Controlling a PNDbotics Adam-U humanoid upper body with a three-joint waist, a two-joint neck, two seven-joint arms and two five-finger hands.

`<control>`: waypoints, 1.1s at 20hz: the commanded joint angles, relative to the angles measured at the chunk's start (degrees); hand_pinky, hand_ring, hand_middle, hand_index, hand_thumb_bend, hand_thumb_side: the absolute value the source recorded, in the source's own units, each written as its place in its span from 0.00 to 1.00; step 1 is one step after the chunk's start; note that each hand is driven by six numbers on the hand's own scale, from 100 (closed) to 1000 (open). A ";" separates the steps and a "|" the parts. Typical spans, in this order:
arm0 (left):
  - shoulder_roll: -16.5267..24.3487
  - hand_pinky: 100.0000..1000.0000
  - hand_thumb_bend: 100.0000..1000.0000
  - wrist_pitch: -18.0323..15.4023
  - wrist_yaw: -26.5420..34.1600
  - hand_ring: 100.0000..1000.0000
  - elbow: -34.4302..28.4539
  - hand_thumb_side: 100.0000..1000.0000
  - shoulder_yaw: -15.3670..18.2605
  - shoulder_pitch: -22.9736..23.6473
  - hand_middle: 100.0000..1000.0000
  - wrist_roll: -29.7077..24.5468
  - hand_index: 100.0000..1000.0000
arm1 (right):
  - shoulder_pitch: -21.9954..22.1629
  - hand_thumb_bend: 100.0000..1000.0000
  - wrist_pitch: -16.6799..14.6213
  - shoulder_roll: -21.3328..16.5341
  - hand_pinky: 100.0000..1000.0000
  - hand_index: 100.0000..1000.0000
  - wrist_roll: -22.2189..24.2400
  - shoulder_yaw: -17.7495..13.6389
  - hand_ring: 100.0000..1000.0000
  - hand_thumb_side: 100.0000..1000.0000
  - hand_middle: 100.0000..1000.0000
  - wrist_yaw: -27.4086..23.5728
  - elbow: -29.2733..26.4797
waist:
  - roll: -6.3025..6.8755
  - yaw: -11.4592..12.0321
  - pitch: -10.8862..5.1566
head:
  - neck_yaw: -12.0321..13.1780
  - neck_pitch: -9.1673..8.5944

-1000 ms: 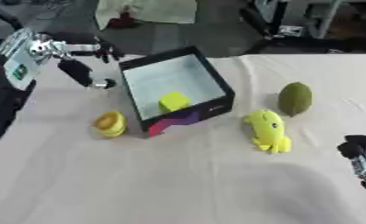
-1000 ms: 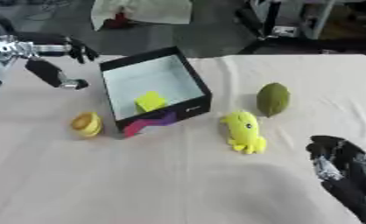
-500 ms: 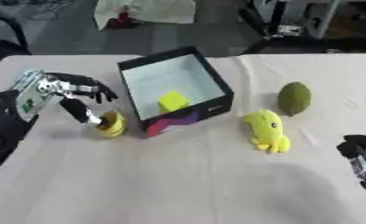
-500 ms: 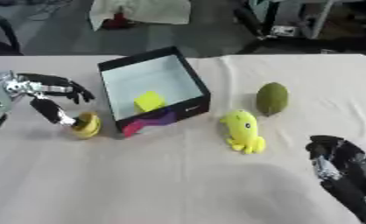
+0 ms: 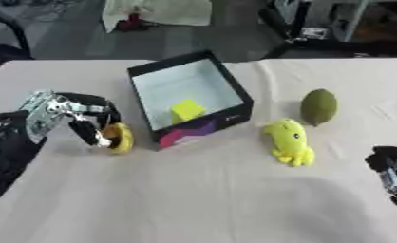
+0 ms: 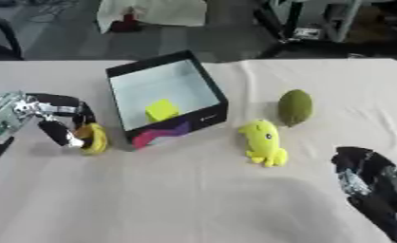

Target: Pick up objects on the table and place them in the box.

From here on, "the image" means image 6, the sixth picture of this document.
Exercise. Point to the yellow toy banana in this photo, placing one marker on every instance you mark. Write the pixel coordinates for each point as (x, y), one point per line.
(94, 139)

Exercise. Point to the yellow soft toy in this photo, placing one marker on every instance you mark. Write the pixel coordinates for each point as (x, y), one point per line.
(264, 143)

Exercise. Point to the yellow block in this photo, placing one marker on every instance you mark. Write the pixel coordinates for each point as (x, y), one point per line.
(162, 110)

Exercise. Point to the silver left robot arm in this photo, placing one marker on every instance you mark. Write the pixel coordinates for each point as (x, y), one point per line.
(4, 117)

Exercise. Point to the white covered stand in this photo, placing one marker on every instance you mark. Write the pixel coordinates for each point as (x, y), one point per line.
(152, 12)

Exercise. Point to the green toy fruit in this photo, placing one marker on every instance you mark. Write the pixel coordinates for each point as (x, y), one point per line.
(295, 107)

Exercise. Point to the black chair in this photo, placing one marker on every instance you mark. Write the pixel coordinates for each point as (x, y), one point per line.
(1, 38)

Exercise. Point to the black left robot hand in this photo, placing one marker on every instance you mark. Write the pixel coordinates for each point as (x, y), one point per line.
(56, 130)

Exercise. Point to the pale metal frame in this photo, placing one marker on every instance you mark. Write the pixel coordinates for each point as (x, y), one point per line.
(340, 19)

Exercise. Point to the black box with white inside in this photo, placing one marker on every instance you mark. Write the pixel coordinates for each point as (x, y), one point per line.
(164, 95)

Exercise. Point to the black tripod base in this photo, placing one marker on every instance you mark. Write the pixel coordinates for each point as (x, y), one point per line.
(318, 41)

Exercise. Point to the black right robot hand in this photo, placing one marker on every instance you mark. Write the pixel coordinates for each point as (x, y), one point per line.
(373, 190)

